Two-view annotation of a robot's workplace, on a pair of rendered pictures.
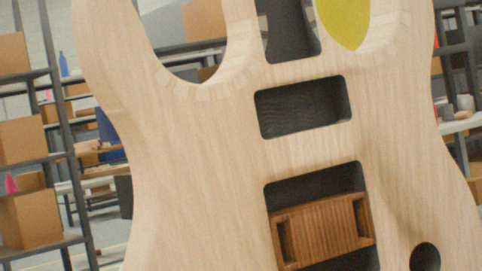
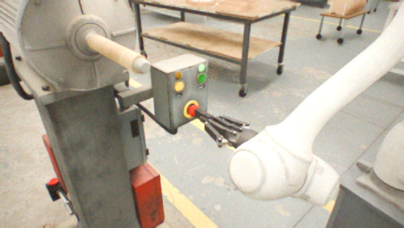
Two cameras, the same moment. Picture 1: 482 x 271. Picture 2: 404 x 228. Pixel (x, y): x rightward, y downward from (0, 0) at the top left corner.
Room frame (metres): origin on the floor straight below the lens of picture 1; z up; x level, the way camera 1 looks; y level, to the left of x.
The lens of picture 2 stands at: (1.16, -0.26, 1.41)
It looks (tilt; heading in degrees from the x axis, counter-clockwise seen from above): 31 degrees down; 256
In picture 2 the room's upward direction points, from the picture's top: straight up
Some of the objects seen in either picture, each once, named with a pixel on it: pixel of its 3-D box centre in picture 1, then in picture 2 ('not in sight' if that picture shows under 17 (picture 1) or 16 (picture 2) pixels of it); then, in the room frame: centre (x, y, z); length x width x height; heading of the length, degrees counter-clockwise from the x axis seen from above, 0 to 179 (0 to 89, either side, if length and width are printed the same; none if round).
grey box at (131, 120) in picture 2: not in sight; (120, 102); (1.24, -1.18, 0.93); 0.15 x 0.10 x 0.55; 118
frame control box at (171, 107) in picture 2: not in sight; (162, 94); (1.09, -1.09, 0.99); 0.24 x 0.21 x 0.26; 118
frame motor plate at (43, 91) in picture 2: not in sight; (66, 67); (1.38, -1.11, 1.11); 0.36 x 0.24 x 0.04; 118
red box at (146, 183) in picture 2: not in sight; (137, 185); (1.23, -1.19, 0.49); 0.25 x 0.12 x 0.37; 118
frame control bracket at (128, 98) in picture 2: not in sight; (146, 91); (1.14, -1.06, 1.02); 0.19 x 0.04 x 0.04; 28
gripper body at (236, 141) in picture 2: not in sight; (242, 138); (0.91, -0.80, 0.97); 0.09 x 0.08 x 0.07; 118
